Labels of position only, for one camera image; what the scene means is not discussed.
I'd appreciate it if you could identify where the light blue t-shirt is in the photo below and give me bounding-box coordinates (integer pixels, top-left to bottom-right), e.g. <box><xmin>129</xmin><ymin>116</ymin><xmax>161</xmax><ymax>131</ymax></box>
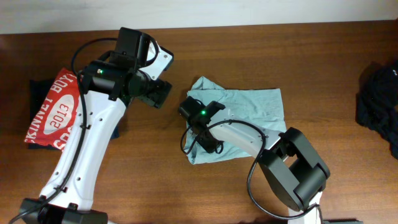
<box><xmin>187</xmin><ymin>77</ymin><xmax>287</xmax><ymax>165</ymax></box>

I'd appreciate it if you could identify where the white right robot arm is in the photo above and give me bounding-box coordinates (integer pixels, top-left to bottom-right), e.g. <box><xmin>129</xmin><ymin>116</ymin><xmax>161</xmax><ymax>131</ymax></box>
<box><xmin>178</xmin><ymin>96</ymin><xmax>330</xmax><ymax>223</ymax></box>

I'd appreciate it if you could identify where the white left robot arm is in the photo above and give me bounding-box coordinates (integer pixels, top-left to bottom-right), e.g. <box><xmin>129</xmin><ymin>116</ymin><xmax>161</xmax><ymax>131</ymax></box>
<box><xmin>19</xmin><ymin>56</ymin><xmax>174</xmax><ymax>223</ymax></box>

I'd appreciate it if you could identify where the black crumpled clothes pile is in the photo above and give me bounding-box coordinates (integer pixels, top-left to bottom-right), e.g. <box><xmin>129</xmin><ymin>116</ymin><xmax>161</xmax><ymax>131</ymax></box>
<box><xmin>356</xmin><ymin>60</ymin><xmax>397</xmax><ymax>158</ymax></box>

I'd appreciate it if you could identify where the red folded soccer t-shirt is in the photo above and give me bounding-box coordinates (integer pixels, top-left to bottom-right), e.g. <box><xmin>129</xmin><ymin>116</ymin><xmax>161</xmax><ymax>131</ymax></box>
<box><xmin>24</xmin><ymin>68</ymin><xmax>80</xmax><ymax>151</ymax></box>

